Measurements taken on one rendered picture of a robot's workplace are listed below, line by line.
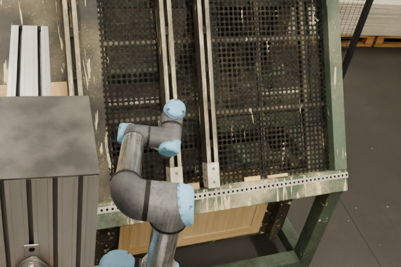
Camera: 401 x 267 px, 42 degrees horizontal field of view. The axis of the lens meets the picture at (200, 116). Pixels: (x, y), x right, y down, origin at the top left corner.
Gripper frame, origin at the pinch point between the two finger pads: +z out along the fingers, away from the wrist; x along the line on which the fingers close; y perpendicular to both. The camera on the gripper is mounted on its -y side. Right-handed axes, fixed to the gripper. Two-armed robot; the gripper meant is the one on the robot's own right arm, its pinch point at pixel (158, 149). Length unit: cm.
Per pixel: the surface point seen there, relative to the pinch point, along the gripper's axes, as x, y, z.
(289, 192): -78, -8, 49
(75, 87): 31, 38, 17
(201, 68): -29, 47, 14
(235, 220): -64, -10, 98
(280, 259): -94, -33, 111
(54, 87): 40, 38, 18
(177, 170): -16.1, 2.7, 35.1
